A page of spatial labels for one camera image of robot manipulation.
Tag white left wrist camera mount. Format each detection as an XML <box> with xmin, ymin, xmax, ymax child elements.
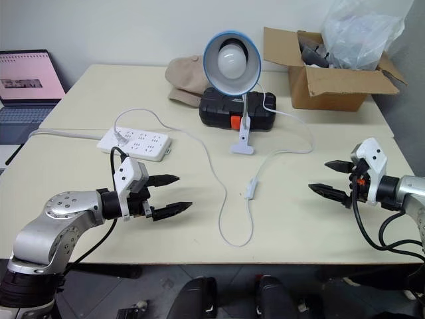
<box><xmin>112</xmin><ymin>156</ymin><xmax>149</xmax><ymax>222</ymax></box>

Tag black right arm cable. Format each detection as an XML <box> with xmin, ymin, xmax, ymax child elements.
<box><xmin>351</xmin><ymin>169</ymin><xmax>425</xmax><ymax>257</ymax></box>

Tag black rounded shape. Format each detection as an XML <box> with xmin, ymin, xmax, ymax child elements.
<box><xmin>254</xmin><ymin>273</ymin><xmax>300</xmax><ymax>319</ymax></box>
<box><xmin>167</xmin><ymin>276</ymin><xmax>218</xmax><ymax>319</ymax></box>

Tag black case with orange latch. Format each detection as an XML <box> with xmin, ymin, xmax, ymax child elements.
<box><xmin>199</xmin><ymin>86</ymin><xmax>278</xmax><ymax>132</ymax></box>

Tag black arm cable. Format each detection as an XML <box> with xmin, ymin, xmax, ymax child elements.
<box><xmin>62</xmin><ymin>146</ymin><xmax>131</xmax><ymax>272</ymax></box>
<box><xmin>351</xmin><ymin>169</ymin><xmax>425</xmax><ymax>257</ymax></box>

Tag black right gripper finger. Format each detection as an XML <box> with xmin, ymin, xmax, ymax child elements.
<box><xmin>307</xmin><ymin>183</ymin><xmax>353</xmax><ymax>209</ymax></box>
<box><xmin>324</xmin><ymin>159</ymin><xmax>355</xmax><ymax>173</ymax></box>

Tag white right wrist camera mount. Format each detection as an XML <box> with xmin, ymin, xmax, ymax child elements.
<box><xmin>351</xmin><ymin>137</ymin><xmax>389</xmax><ymax>205</ymax></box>

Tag beige cloth cap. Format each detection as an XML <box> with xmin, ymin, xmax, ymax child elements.
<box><xmin>165</xmin><ymin>55</ymin><xmax>209</xmax><ymax>108</ymax></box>

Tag blue shade clip desk lamp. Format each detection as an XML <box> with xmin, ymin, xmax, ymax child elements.
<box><xmin>203</xmin><ymin>30</ymin><xmax>262</xmax><ymax>156</ymax></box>

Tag open brown cardboard box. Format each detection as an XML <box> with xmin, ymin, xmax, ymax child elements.
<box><xmin>262</xmin><ymin>26</ymin><xmax>409</xmax><ymax>112</ymax></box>

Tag clear plastic bag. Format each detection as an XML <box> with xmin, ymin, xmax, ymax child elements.
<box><xmin>319</xmin><ymin>0</ymin><xmax>407</xmax><ymax>72</ymax></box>

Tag white round light bulb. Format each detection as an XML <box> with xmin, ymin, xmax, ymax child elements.
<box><xmin>216</xmin><ymin>44</ymin><xmax>248</xmax><ymax>80</ymax></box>

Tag open laptop with pink screen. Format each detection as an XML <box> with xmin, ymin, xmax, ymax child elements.
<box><xmin>0</xmin><ymin>49</ymin><xmax>67</xmax><ymax>147</ymax></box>

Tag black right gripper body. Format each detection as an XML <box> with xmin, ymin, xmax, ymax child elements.
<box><xmin>347</xmin><ymin>159</ymin><xmax>370</xmax><ymax>209</ymax></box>

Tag dark items in box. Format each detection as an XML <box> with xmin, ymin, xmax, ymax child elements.
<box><xmin>296</xmin><ymin>32</ymin><xmax>331</xmax><ymax>69</ymax></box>

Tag thick white power strip cable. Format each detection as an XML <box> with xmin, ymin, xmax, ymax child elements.
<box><xmin>27</xmin><ymin>128</ymin><xmax>105</xmax><ymax>141</ymax></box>

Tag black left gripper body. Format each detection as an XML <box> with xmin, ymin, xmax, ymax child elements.
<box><xmin>127</xmin><ymin>187</ymin><xmax>157</xmax><ymax>221</ymax></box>

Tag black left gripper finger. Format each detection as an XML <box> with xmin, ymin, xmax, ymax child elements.
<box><xmin>153</xmin><ymin>201</ymin><xmax>194</xmax><ymax>223</ymax></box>
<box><xmin>147</xmin><ymin>173</ymin><xmax>181</xmax><ymax>187</ymax></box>

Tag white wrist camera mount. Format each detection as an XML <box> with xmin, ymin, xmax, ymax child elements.
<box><xmin>112</xmin><ymin>156</ymin><xmax>149</xmax><ymax>222</ymax></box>
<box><xmin>351</xmin><ymin>137</ymin><xmax>389</xmax><ymax>205</ymax></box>

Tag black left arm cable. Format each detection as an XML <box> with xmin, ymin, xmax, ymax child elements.
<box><xmin>62</xmin><ymin>146</ymin><xmax>131</xmax><ymax>272</ymax></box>

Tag white power strip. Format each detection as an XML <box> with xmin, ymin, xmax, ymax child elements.
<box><xmin>96</xmin><ymin>126</ymin><xmax>174</xmax><ymax>163</ymax></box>

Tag thin white lamp cord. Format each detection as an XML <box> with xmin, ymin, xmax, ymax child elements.
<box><xmin>114</xmin><ymin>81</ymin><xmax>315</xmax><ymax>248</ymax></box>

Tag white inline cord switch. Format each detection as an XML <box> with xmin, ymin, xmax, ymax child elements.
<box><xmin>244</xmin><ymin>177</ymin><xmax>261</xmax><ymax>201</ymax></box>

